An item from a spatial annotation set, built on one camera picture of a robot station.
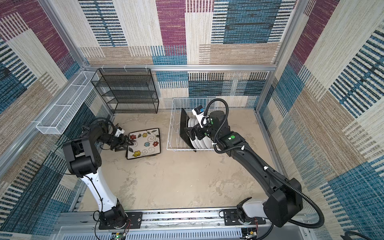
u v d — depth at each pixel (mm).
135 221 735
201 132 665
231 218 729
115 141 845
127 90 1087
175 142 952
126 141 890
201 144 874
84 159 582
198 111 631
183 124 866
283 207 470
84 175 559
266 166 438
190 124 883
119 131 934
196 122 894
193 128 651
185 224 729
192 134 665
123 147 943
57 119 710
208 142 900
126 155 940
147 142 996
